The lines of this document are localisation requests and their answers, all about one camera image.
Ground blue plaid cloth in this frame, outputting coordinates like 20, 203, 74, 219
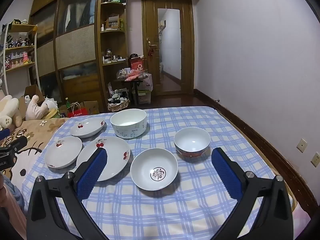
21, 106, 300, 240

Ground red box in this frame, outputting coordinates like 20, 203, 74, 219
129, 56, 145, 72

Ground large white printed bowl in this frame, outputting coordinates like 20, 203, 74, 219
110, 108, 147, 139

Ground pink packets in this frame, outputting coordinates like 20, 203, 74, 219
124, 70, 143, 82

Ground cluster of small jars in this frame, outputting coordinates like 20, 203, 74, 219
103, 49, 128, 64

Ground tan printed blanket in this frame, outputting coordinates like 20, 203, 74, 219
0, 116, 72, 188

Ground small cherry print plate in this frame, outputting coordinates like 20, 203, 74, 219
70, 117, 106, 138

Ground white bowl with round emblem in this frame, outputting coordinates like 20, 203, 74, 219
130, 148, 178, 191

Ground wicker basket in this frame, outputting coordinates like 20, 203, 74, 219
107, 98, 130, 112

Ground white shopping bag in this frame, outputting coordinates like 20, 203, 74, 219
136, 73, 153, 92

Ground wooden corner shelf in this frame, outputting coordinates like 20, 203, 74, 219
97, 0, 129, 113

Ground small dark table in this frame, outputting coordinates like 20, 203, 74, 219
114, 76, 148, 105

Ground large cherry print plate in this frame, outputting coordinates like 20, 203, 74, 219
76, 136, 131, 182

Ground medium cherry print plate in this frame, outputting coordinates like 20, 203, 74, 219
45, 136, 83, 169

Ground white plush toy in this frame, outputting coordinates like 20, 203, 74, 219
44, 96, 59, 110

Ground red paper bag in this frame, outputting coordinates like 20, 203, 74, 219
67, 102, 89, 117

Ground cardboard box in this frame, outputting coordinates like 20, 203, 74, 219
24, 85, 45, 105
82, 101, 100, 115

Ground wooden wardrobe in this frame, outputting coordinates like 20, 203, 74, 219
29, 0, 102, 110

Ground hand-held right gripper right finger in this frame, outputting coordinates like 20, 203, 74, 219
209, 147, 294, 240

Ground row of toy figurines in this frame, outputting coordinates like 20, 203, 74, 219
4, 36, 35, 70

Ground wooden figurine shelf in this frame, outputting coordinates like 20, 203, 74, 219
0, 22, 38, 93

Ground wooden door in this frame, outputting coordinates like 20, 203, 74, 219
142, 0, 195, 96

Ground red patterned white bowl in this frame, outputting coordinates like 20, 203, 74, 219
174, 127, 211, 158

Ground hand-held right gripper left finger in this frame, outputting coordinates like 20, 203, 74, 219
26, 147, 110, 240

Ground white rabbit plush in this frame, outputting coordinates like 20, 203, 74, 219
0, 95, 22, 130

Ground white storage box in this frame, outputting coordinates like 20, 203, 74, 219
131, 90, 152, 105

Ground zebra plush toy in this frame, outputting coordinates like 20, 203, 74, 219
110, 89, 128, 103

